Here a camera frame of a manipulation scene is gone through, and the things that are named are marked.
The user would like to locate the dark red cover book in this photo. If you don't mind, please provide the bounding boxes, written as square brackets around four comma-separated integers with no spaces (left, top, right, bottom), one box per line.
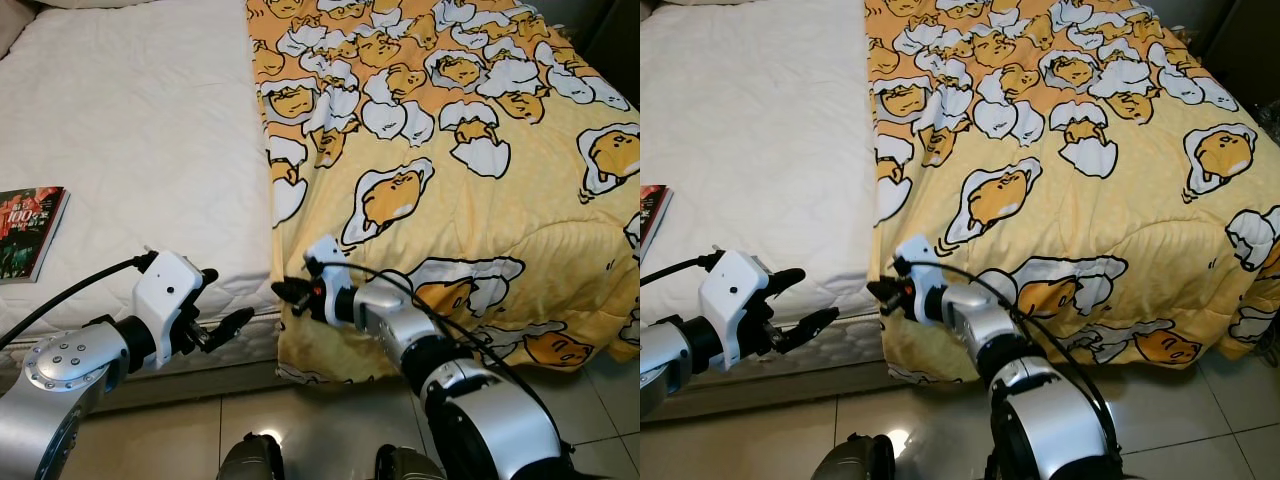
[0,186,71,285]
[640,185,673,263]

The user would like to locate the yellow cartoon egg duvet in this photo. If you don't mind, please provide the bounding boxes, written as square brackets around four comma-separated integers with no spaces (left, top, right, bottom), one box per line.
[865,0,1280,386]
[245,0,641,386]

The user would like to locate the beige bed base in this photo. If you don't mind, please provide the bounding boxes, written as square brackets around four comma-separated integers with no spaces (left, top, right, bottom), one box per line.
[680,355,891,421]
[75,345,291,416]

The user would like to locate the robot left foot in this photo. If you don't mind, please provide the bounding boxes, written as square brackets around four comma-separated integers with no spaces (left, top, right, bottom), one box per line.
[812,432,896,480]
[218,432,286,480]

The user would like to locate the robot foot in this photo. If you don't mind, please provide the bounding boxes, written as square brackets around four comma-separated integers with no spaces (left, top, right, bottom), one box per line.
[218,432,286,480]
[812,432,896,480]
[375,445,446,480]

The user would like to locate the white quilted mattress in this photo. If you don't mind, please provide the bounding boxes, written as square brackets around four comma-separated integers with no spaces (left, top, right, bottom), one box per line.
[640,0,886,376]
[0,0,291,376]

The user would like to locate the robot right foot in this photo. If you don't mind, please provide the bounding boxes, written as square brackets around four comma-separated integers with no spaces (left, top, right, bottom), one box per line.
[375,445,446,480]

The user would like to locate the dark wardrobe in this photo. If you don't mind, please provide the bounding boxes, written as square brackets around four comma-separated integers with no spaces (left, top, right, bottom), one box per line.
[1195,0,1280,111]
[572,0,641,109]

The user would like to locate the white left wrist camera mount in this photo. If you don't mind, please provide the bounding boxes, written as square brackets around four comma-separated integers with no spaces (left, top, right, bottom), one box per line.
[132,250,206,346]
[698,250,771,346]

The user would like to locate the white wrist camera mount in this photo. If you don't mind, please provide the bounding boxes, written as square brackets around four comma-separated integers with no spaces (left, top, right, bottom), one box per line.
[893,233,946,296]
[698,250,771,346]
[303,235,353,301]
[132,250,206,346]

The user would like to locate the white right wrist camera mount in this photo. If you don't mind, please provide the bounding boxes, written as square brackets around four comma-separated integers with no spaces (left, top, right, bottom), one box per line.
[303,235,353,301]
[893,233,946,296]

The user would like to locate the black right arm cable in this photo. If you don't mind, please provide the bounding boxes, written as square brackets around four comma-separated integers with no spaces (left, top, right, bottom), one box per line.
[305,258,581,480]
[900,258,1126,480]

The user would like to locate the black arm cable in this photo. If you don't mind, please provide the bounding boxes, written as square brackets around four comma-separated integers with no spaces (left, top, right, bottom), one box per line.
[640,252,723,286]
[0,250,159,346]
[305,258,581,480]
[900,258,1126,480]

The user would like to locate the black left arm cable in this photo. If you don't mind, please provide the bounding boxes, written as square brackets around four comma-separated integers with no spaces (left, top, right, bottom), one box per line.
[0,250,159,346]
[640,252,723,286]

